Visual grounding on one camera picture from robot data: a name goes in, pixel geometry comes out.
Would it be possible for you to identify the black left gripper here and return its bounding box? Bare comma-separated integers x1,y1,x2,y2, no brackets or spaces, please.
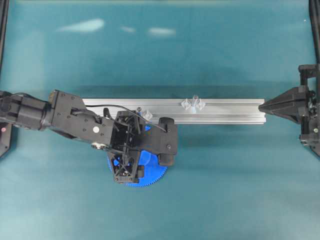
103,107,144,184

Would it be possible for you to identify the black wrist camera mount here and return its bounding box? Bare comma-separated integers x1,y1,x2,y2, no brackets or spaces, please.
136,117,178,167

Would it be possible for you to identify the silver aluminium extrusion rail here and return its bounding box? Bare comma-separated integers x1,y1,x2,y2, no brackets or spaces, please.
83,98,266,125

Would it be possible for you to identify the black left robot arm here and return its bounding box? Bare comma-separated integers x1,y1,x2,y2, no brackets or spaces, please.
0,90,145,184

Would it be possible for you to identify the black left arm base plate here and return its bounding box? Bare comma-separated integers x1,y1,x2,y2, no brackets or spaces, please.
0,122,13,157

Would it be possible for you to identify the large blue gear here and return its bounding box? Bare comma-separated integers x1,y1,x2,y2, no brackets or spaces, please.
106,124,169,190

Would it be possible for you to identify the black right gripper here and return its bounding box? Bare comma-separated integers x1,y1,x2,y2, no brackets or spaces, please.
258,64,320,159

